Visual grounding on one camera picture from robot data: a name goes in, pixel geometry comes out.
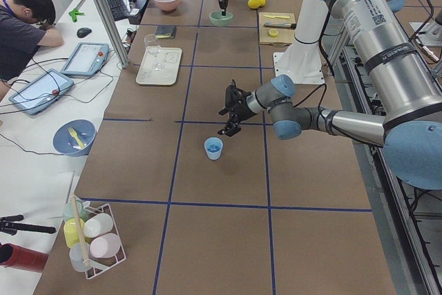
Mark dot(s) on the small blue plastic cup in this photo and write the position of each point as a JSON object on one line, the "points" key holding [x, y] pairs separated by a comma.
{"points": [[213, 147]]}

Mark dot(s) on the green bowl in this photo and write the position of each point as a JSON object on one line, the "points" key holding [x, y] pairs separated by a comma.
{"points": [[220, 18]]}

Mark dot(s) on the blue bowl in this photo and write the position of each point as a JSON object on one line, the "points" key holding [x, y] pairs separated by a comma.
{"points": [[66, 145]]}

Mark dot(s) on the lemon slice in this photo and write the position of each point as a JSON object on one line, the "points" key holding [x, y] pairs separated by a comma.
{"points": [[273, 32]]}

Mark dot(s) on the wooden cutting board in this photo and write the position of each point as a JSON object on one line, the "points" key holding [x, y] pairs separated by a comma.
{"points": [[285, 36]]}

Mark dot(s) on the yellow plastic knife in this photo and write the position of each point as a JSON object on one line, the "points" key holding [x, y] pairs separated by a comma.
{"points": [[277, 16]]}

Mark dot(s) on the grey and yellow cloth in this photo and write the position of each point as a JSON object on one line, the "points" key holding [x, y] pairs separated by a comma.
{"points": [[165, 31]]}

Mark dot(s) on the steel muddler with black tip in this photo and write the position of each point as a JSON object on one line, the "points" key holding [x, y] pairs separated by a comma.
{"points": [[290, 26]]}

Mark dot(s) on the clear glass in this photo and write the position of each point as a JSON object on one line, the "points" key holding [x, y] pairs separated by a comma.
{"points": [[152, 46]]}

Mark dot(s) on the cream bear tray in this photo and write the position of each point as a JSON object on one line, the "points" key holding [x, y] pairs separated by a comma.
{"points": [[169, 58]]}

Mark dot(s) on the black keyboard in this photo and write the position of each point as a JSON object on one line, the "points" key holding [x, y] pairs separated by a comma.
{"points": [[118, 9]]}

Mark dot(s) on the black computer mouse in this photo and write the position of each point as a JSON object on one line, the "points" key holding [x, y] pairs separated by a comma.
{"points": [[83, 32]]}

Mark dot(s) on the far teach pendant tablet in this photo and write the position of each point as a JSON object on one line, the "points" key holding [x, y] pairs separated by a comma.
{"points": [[86, 59]]}

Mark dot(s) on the teach pendant tablet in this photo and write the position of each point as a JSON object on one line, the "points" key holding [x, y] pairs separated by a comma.
{"points": [[86, 59], [40, 93]]}

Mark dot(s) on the green plastic clip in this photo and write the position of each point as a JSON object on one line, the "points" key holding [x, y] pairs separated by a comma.
{"points": [[74, 14]]}

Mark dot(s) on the yellow plastic fork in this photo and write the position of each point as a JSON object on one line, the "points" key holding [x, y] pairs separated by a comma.
{"points": [[75, 136]]}

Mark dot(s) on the white cup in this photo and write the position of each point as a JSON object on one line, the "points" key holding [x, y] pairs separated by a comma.
{"points": [[98, 225]]}

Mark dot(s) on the pink cup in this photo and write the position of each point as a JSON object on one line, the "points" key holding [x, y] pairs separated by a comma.
{"points": [[105, 246]]}

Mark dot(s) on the green cup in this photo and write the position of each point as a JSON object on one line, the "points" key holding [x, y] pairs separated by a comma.
{"points": [[68, 212]]}

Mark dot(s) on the yellow cup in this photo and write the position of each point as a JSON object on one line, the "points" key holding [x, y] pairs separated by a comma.
{"points": [[70, 232]]}

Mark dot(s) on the seated person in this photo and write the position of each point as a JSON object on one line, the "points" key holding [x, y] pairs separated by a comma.
{"points": [[25, 26]]}

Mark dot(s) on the near teach pendant tablet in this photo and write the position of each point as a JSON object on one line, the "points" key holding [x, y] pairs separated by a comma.
{"points": [[40, 93]]}

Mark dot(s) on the pale blue cup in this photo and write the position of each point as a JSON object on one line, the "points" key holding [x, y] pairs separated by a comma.
{"points": [[77, 259]]}

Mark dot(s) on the red cylinder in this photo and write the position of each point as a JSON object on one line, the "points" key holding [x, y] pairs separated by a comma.
{"points": [[22, 258]]}

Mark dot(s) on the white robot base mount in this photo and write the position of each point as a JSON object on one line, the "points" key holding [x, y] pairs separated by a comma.
{"points": [[302, 61]]}

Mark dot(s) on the aluminium frame post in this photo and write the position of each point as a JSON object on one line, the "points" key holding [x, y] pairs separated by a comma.
{"points": [[112, 32]]}

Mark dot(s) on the white wire cup rack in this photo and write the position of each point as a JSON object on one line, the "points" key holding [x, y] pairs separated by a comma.
{"points": [[98, 266]]}

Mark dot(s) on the black tripod handle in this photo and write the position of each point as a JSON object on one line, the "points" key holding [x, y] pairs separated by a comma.
{"points": [[12, 224]]}

